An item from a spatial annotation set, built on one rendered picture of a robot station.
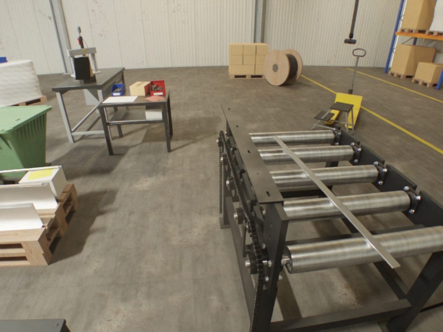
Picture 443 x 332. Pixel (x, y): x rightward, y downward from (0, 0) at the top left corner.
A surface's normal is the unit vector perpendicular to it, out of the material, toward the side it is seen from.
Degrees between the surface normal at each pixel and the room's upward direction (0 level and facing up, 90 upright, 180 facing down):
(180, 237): 0
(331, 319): 0
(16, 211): 90
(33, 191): 90
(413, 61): 90
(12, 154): 106
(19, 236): 0
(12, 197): 90
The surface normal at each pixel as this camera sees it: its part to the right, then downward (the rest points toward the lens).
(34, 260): 0.12, 0.50
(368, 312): 0.00, -0.87
